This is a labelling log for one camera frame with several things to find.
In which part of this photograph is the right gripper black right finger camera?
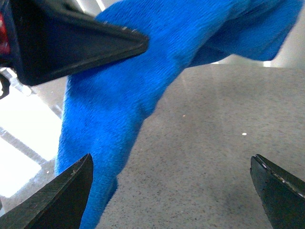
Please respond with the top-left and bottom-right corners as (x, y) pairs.
(250, 154), (305, 229)

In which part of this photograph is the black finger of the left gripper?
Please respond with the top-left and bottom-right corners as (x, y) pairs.
(9, 0), (149, 86)

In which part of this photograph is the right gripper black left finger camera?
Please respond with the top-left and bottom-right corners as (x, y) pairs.
(0, 154), (93, 229)

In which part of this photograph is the blue microfiber cloth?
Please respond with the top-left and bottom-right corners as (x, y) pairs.
(55, 0), (304, 229)

